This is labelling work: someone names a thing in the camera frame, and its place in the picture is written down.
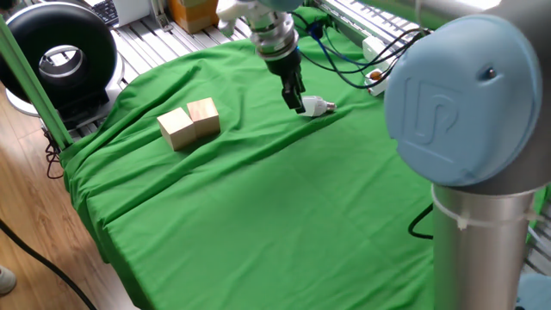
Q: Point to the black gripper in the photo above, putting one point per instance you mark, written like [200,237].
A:
[284,64]

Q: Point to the white LED bulb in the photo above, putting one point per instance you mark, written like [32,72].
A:
[316,106]

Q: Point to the white plug-in bulb holder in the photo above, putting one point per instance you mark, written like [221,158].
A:
[378,85]

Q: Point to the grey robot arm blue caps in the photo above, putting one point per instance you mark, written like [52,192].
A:
[473,237]

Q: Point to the white power strip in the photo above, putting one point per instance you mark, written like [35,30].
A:
[372,47]

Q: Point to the reddish wooden cube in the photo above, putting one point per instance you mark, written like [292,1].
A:
[204,116]

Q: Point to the pale wooden cube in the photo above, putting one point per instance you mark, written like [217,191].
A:
[176,129]

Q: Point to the cardboard box yellow tape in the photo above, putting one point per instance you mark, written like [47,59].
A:
[193,15]

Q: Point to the green cloth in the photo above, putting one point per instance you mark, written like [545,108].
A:
[258,237]

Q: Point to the white box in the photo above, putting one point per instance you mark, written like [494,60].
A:
[131,10]

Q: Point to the black keyboard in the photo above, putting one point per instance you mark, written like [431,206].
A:
[107,10]

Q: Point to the white shoe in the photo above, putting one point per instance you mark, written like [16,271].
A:
[6,280]

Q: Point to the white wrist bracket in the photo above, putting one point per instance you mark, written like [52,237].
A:
[234,13]

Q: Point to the green frame post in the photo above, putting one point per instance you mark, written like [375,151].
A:
[30,82]

